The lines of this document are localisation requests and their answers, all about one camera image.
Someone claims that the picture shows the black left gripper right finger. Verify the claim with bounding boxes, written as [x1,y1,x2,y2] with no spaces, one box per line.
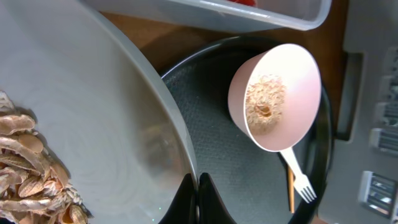
[198,173,236,224]

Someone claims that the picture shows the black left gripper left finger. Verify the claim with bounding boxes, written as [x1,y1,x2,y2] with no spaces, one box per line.
[159,174,197,224]

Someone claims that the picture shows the grey plate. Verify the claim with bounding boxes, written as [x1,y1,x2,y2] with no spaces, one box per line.
[1,1,197,223]

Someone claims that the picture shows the peanut shells and rice scraps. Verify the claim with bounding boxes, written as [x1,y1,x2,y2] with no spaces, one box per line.
[1,91,93,224]

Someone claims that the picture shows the red snack wrapper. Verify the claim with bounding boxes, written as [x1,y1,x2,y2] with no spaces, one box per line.
[228,0,257,7]

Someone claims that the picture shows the grey dishwasher rack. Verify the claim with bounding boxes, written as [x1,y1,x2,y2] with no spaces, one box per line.
[318,0,397,223]

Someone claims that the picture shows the clear plastic waste bin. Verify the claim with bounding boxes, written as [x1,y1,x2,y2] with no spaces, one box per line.
[86,0,332,33]

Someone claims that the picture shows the round black serving tray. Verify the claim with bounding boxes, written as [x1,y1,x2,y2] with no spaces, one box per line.
[161,36,319,223]

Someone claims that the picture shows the wooden chopstick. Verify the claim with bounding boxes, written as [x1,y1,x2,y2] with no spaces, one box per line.
[287,166,295,213]

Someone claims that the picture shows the white plastic fork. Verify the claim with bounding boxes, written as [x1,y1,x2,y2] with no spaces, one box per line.
[280,147,317,203]

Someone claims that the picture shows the rice crumbs in bowl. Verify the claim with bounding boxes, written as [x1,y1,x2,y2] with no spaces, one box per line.
[245,75,286,135]

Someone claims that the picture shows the pink bowl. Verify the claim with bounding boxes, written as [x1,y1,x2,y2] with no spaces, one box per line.
[228,44,322,152]

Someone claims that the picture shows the black rectangular tray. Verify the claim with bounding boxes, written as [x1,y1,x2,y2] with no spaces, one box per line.
[336,53,364,141]

